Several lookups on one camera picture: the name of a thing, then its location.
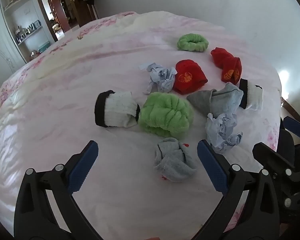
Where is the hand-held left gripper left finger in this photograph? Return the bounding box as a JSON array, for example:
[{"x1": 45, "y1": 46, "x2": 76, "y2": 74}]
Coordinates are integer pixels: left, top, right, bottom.
[{"x1": 14, "y1": 140, "x2": 103, "y2": 240}]

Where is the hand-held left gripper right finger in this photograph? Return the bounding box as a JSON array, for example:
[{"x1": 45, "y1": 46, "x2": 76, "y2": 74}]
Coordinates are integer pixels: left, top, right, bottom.
[{"x1": 192, "y1": 140, "x2": 280, "y2": 240}]

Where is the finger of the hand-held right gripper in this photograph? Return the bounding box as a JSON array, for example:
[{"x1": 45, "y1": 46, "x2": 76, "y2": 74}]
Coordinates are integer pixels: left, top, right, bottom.
[
  {"x1": 282, "y1": 116, "x2": 300, "y2": 141},
  {"x1": 252, "y1": 142, "x2": 300, "y2": 207}
]

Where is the green fluffy sock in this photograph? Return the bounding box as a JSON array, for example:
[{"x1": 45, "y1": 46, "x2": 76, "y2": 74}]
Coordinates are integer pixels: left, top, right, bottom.
[
  {"x1": 137, "y1": 92, "x2": 194, "y2": 137},
  {"x1": 177, "y1": 33, "x2": 209, "y2": 53}
]

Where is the red sock gold print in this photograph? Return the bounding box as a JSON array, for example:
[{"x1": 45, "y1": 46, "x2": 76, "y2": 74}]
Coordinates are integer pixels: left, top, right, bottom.
[
  {"x1": 210, "y1": 47, "x2": 242, "y2": 85},
  {"x1": 173, "y1": 59, "x2": 208, "y2": 95}
]

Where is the crumpled pale blue paper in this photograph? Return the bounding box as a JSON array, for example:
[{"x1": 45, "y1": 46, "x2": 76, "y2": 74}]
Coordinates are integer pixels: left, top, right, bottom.
[
  {"x1": 205, "y1": 112, "x2": 243, "y2": 153},
  {"x1": 139, "y1": 62, "x2": 177, "y2": 94}
]

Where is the light grey sock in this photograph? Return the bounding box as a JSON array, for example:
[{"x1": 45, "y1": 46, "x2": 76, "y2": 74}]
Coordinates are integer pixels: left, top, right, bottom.
[{"x1": 154, "y1": 137, "x2": 198, "y2": 182}]

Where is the white sock black cuff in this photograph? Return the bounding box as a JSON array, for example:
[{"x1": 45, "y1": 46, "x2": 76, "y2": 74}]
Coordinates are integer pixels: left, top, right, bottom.
[
  {"x1": 94, "y1": 90, "x2": 141, "y2": 128},
  {"x1": 239, "y1": 78, "x2": 264, "y2": 111}
]

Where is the dark grey sock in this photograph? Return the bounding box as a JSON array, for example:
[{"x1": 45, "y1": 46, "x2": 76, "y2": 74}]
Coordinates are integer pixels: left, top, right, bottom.
[{"x1": 186, "y1": 82, "x2": 244, "y2": 117}]

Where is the pink floral blanket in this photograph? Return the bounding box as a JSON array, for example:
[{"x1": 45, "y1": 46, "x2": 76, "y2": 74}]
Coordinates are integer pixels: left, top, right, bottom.
[{"x1": 0, "y1": 11, "x2": 283, "y2": 240}]

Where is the brown wooden door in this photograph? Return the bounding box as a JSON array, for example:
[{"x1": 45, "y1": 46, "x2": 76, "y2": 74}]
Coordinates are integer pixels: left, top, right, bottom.
[{"x1": 66, "y1": 0, "x2": 99, "y2": 28}]

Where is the white wall shelf unit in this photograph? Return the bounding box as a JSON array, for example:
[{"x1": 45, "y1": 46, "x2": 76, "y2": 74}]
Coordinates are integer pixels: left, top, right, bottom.
[{"x1": 0, "y1": 0, "x2": 52, "y2": 64}]

